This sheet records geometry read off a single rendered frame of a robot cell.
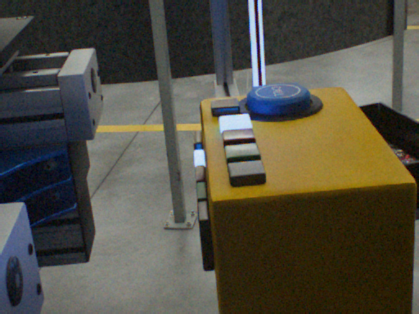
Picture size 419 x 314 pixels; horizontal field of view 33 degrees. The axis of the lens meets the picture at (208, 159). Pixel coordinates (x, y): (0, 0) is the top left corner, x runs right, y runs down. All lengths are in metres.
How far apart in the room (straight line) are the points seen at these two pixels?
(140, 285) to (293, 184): 1.96
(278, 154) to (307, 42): 2.20
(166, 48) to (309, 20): 0.53
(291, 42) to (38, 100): 1.72
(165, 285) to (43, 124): 1.41
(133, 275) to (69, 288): 0.21
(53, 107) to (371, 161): 0.60
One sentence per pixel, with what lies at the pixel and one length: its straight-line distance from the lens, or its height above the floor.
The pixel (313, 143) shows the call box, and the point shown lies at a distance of 0.39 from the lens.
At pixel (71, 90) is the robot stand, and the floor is 0.97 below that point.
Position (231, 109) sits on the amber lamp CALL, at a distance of 0.43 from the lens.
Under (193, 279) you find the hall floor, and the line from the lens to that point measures 2.28.
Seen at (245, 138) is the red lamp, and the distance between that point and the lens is 0.38.
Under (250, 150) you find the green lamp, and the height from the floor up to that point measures 1.08.
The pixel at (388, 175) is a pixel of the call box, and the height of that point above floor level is 1.07.
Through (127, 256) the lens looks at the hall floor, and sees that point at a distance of 2.45.
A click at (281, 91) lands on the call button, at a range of 0.44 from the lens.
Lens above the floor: 1.22
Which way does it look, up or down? 23 degrees down
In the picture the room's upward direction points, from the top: 5 degrees counter-clockwise
